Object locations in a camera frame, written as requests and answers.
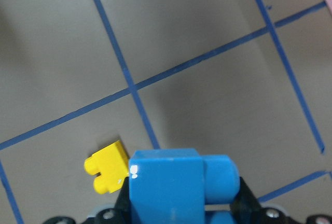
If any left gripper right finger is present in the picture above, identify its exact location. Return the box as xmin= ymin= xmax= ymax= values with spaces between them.
xmin=230 ymin=176 xmax=332 ymax=224

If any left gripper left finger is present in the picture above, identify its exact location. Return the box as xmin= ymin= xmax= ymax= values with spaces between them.
xmin=38 ymin=176 xmax=133 ymax=224

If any blue toy block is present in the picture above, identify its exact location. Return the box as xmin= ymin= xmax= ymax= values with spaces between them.
xmin=129 ymin=148 xmax=240 ymax=223

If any yellow toy block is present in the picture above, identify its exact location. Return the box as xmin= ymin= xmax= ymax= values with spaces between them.
xmin=84 ymin=140 xmax=129 ymax=194

